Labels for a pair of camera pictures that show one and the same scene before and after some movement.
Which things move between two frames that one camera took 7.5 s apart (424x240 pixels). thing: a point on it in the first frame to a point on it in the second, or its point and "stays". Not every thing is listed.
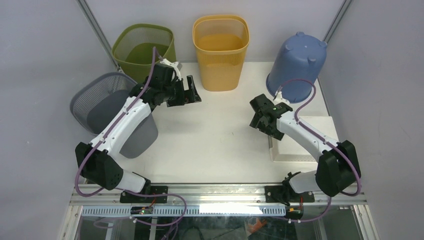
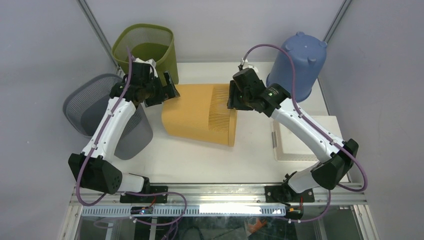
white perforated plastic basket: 289,149 stays
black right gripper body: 269,131 to 237,100
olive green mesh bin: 132,48 stays
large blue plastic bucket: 300,57 stays
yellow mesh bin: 221,42 to 201,113
